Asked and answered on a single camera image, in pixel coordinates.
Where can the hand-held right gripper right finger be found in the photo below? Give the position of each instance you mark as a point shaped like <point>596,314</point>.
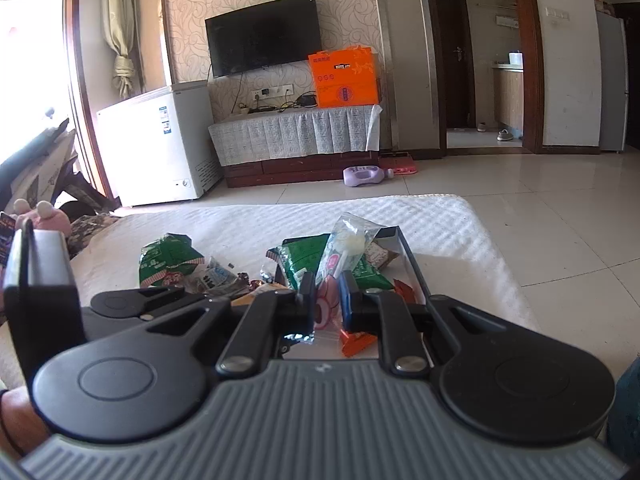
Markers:
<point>346,305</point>

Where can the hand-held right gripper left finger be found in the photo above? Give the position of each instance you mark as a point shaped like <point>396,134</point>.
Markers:
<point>307,305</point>

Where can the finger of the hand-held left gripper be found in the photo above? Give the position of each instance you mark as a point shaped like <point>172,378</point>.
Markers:
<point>180,301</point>

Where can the long orange-red snack packet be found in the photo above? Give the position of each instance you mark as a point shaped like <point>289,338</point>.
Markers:
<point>357,345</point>

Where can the green snack bag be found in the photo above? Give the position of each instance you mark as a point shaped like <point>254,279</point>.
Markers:
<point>167,260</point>
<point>305,255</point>

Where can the brown pastry packet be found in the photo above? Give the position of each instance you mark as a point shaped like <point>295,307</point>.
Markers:
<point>260,292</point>

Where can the clear packet with pink print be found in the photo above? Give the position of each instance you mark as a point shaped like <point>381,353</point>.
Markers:
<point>345,245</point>

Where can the brown square snack packet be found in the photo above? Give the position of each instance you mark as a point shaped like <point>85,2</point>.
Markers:
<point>384,254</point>

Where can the dark blue cardboard box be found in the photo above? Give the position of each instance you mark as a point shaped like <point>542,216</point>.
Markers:
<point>407,265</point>

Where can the person's left forearm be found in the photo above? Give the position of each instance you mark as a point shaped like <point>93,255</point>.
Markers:
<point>22,417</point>

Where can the pink plush toy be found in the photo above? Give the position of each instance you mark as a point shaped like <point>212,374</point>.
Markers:
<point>47,220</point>

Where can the purple bottle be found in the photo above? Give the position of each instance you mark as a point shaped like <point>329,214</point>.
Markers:
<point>365,176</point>

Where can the black white plastic shell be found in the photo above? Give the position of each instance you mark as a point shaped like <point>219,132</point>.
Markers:
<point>35,160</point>

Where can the white chest freezer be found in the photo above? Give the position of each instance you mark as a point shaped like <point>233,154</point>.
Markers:
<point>150,150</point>

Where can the cabinet with lace cloth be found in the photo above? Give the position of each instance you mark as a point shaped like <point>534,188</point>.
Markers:
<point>295,140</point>

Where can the small black device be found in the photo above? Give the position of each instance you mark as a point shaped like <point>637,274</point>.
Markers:
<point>308,101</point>

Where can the orange cardboard box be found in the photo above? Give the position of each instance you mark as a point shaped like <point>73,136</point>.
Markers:
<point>344,77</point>

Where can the wooden counter cabinet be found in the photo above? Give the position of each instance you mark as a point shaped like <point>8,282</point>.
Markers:
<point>509,97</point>

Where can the black television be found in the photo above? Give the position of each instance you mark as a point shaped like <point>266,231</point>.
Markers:
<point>262,35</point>

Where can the dark wooden door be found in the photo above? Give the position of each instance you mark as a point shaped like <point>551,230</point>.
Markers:
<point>452,50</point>

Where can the beige tied curtain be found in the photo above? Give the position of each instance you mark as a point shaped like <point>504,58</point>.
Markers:
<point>120,25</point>

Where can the person's leg in jeans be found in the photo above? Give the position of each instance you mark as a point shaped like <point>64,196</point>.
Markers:
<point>625,410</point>

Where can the white container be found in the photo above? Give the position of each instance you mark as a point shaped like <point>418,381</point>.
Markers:
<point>516,58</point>

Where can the white wall outlet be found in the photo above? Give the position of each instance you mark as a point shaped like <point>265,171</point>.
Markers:
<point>272,91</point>

